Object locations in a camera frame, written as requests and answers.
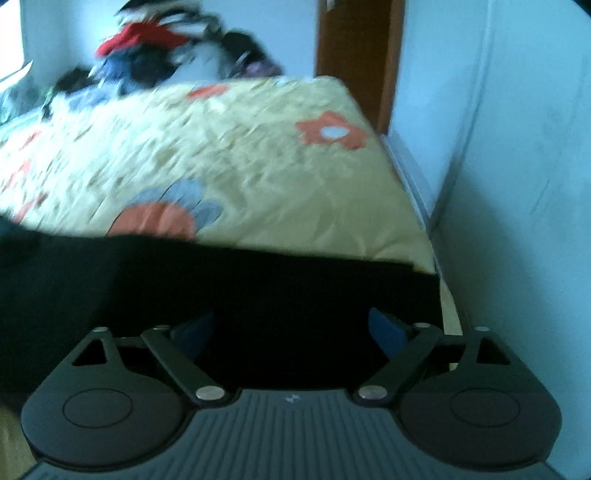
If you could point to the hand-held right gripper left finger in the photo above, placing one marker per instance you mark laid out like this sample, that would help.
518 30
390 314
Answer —
196 334

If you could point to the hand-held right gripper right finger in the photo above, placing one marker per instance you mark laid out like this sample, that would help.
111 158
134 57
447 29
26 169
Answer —
385 332

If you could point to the black pants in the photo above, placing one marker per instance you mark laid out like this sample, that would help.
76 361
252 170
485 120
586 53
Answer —
240 286

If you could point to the yellow floral bed sheet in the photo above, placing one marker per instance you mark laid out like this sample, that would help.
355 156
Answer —
231 161

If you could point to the brown wooden door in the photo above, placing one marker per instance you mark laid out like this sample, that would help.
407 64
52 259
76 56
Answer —
355 55

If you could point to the dark bundle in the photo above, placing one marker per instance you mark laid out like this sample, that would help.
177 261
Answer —
74 79

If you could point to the black bag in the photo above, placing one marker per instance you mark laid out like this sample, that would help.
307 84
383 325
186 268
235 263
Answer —
249 50

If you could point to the pile of clothes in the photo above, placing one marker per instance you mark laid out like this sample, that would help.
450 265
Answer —
152 41

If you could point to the window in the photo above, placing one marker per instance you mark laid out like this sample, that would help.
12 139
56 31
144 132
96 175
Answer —
10 32

